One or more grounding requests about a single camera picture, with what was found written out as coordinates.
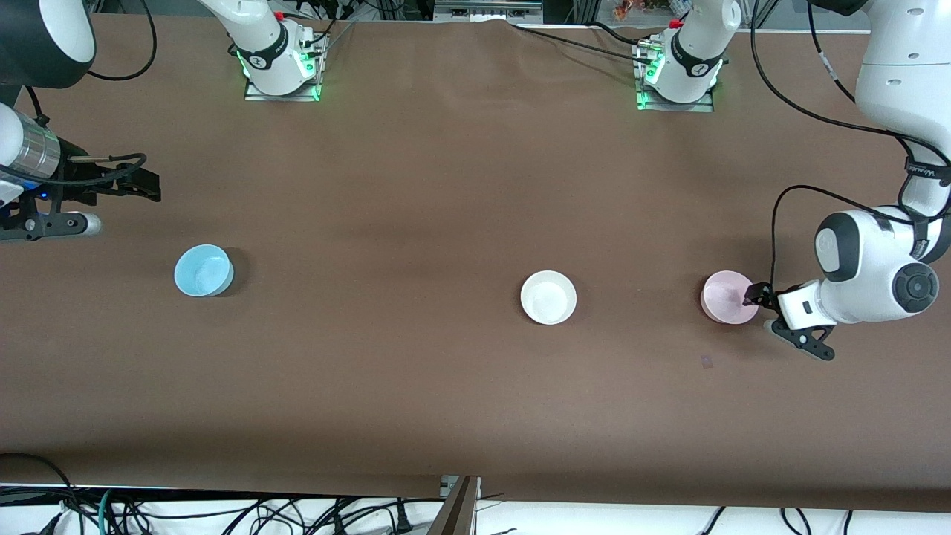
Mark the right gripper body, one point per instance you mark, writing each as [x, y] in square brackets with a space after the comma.
[83, 180]

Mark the pink bowl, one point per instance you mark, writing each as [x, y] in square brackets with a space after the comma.
[724, 297]

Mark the light blue bowl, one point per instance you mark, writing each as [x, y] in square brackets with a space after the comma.
[202, 270]

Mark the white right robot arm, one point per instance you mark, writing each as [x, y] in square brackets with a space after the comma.
[256, 30]

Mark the white bowl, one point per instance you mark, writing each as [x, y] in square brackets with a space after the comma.
[548, 297]

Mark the orange toy clutter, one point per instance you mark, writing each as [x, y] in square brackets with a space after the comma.
[624, 9]

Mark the brown table cover sheet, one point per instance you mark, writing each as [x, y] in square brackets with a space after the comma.
[446, 409]

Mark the grey power strip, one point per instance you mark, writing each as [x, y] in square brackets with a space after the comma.
[487, 11]

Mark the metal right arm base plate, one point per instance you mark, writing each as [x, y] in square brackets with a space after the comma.
[256, 96]

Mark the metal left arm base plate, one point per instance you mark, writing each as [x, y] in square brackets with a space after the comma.
[704, 106]

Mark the aluminium profile post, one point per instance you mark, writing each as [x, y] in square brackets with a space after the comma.
[457, 513]

